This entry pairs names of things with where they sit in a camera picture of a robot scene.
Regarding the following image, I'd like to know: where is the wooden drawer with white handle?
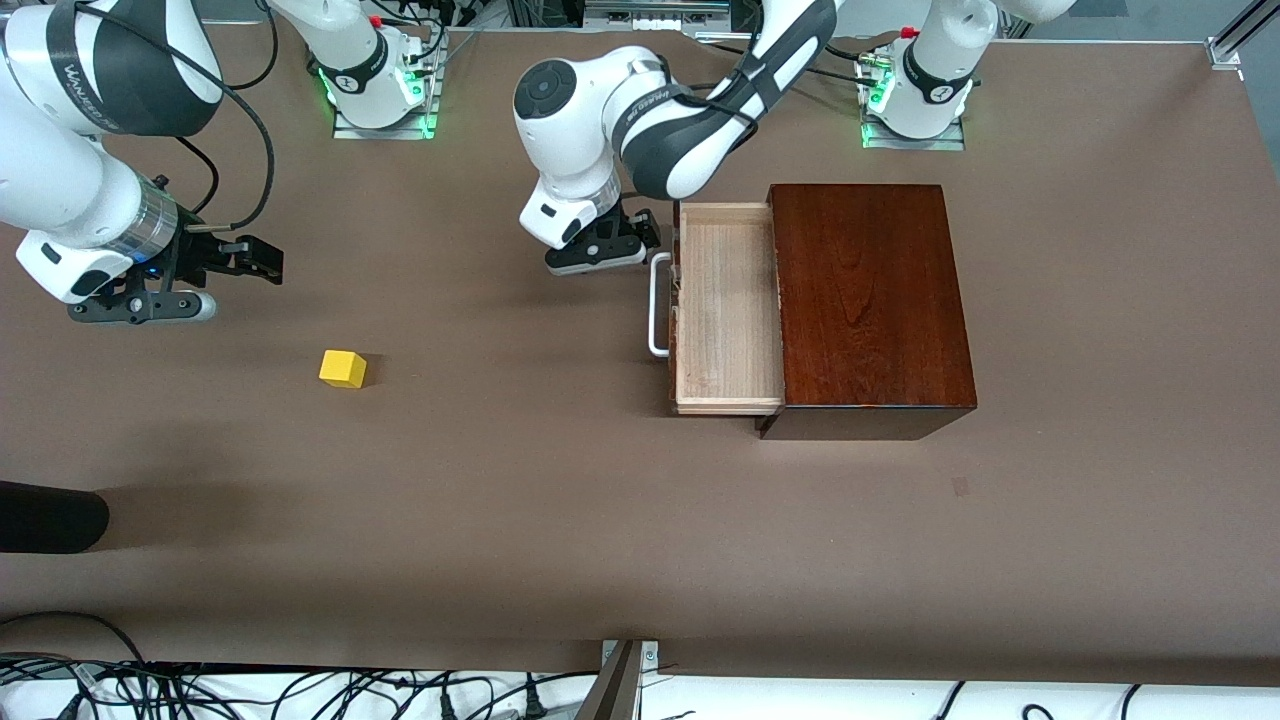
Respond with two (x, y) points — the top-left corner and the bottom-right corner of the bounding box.
(648, 198), (786, 416)

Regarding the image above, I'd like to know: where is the yellow block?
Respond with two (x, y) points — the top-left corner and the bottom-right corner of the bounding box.
(319, 350), (368, 389)

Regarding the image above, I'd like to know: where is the dark brown wooden cabinet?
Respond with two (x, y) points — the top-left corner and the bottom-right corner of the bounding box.
(757, 183), (978, 441)

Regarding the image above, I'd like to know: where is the black cylindrical object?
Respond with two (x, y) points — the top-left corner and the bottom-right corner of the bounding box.
(0, 480), (110, 554)

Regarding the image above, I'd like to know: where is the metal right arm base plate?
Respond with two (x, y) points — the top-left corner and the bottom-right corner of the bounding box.
(333, 50), (442, 140)

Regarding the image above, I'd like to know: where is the aluminium frame rail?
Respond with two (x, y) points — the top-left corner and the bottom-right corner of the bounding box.
(585, 0), (731, 26)

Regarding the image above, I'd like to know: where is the tangle of black cables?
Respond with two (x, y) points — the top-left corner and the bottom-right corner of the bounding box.
(0, 612), (601, 720)

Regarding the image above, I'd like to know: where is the grey metal bracket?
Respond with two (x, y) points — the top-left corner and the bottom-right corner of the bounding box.
(598, 638), (661, 720)

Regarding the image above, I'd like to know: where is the aluminium frame profile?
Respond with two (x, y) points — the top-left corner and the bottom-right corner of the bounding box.
(1208, 0), (1280, 69)

